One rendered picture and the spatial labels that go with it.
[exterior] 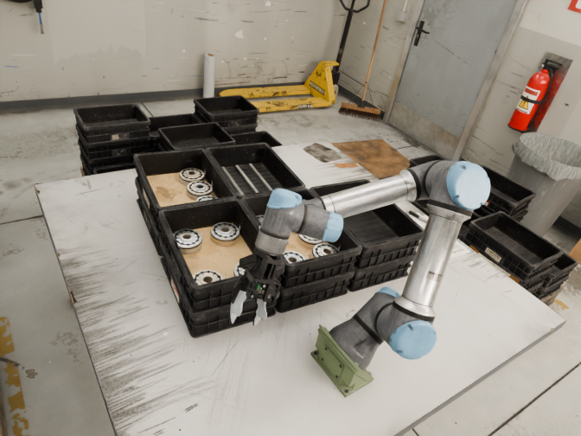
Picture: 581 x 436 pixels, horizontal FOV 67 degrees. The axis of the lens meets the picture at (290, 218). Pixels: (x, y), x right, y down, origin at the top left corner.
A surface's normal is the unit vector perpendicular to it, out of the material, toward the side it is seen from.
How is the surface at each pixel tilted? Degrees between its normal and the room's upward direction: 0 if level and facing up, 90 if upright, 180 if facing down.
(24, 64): 90
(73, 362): 0
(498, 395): 0
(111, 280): 0
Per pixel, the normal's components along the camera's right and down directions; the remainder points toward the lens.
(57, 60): 0.54, 0.55
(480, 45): -0.83, 0.22
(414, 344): 0.18, 0.30
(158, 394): 0.15, -0.80
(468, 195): 0.26, 0.05
